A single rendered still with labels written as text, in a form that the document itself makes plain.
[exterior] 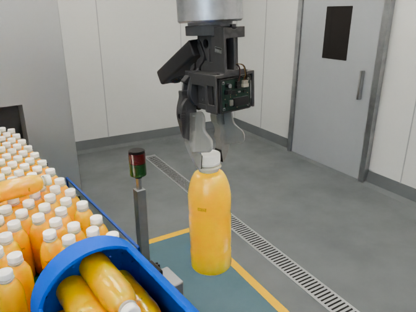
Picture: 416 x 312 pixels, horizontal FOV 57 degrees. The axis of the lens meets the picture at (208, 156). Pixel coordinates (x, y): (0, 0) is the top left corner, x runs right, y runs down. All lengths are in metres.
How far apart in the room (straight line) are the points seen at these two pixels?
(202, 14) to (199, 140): 0.18
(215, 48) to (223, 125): 0.14
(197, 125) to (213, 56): 0.10
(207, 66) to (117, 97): 4.85
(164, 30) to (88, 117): 1.59
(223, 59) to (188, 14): 0.07
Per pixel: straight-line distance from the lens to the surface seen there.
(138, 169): 1.44
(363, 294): 2.87
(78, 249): 0.94
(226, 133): 0.61
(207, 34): 0.53
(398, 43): 4.16
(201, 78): 0.53
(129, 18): 5.34
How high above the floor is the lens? 1.73
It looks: 20 degrees down
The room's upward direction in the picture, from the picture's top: straight up
